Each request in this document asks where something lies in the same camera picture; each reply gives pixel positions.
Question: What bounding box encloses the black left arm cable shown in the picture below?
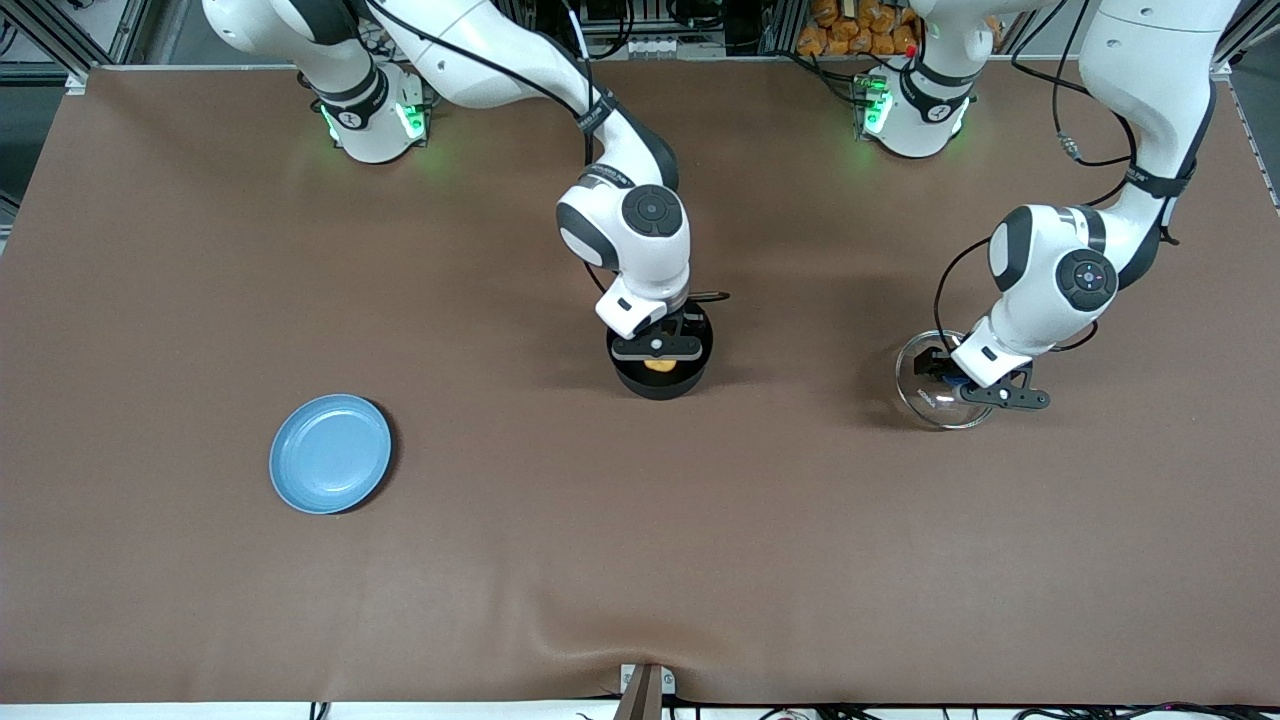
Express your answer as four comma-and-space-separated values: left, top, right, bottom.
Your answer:
933, 0, 1181, 353

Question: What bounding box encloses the black pot with blue handle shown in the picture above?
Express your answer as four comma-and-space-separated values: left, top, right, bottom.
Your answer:
606, 300, 715, 401

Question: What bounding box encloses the blue plate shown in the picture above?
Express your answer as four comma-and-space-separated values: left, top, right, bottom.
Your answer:
268, 393, 393, 516

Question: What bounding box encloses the glass lid with blue knob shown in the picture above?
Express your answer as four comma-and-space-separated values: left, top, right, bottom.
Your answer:
896, 330, 997, 431

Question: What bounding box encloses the orange bag pile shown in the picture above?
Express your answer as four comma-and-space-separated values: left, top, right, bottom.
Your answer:
797, 0, 921, 58

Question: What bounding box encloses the brown table cloth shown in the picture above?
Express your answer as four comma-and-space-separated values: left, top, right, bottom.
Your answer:
0, 55, 1280, 706

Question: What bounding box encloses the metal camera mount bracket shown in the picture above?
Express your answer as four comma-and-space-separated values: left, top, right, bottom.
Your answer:
618, 663, 677, 720

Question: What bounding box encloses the aluminium extrusion post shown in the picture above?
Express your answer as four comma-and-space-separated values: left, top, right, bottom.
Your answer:
758, 0, 806, 57

